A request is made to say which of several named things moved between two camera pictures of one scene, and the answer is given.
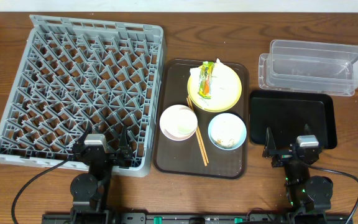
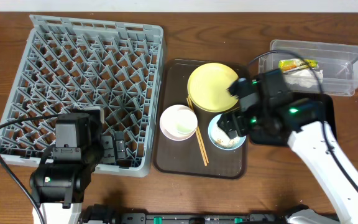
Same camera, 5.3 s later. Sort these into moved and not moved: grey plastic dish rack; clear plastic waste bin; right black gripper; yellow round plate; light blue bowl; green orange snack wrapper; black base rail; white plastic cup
Moved: green orange snack wrapper; right black gripper
Not moved: grey plastic dish rack; white plastic cup; black base rail; clear plastic waste bin; light blue bowl; yellow round plate
